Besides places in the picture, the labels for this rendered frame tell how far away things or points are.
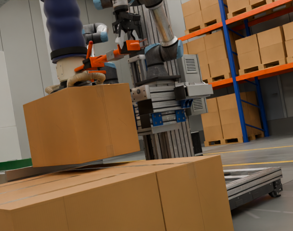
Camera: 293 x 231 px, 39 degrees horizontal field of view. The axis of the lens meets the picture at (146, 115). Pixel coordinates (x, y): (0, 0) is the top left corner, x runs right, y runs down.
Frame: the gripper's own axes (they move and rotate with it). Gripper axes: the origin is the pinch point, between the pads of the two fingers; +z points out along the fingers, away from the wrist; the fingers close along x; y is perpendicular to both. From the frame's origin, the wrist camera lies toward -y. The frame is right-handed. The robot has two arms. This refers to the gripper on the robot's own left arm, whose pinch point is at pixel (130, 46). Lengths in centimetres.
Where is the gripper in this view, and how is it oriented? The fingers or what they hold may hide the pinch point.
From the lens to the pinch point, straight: 204.3
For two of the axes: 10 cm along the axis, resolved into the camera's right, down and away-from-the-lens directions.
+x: -7.8, 1.2, -6.2
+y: -6.1, 1.3, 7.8
